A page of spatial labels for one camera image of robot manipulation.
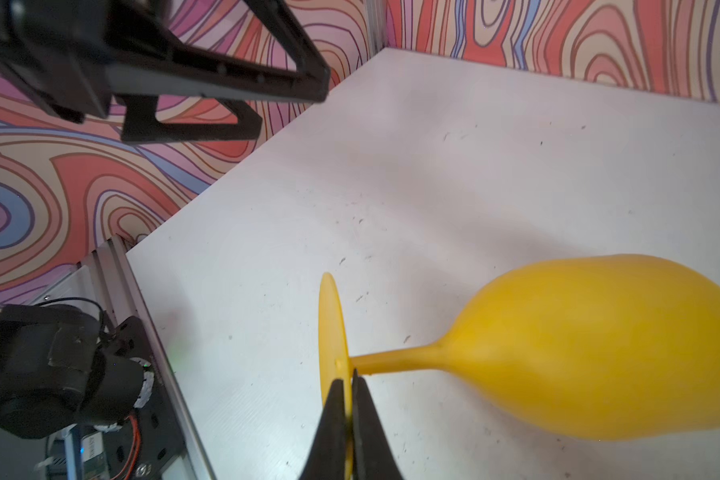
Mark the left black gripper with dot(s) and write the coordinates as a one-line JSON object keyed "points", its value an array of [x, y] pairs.
{"points": [[64, 57]]}

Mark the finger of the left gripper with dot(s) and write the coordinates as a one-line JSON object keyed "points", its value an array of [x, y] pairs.
{"points": [[147, 59]]}

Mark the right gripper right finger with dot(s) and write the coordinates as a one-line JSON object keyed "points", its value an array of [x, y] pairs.
{"points": [[373, 458]]}

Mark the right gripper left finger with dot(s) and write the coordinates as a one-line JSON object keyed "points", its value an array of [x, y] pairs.
{"points": [[328, 453]]}

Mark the yellow wine glass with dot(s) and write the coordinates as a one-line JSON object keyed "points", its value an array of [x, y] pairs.
{"points": [[598, 367]]}

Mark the aluminium frame rail base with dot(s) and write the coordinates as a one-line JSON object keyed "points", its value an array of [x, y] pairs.
{"points": [[159, 440]]}

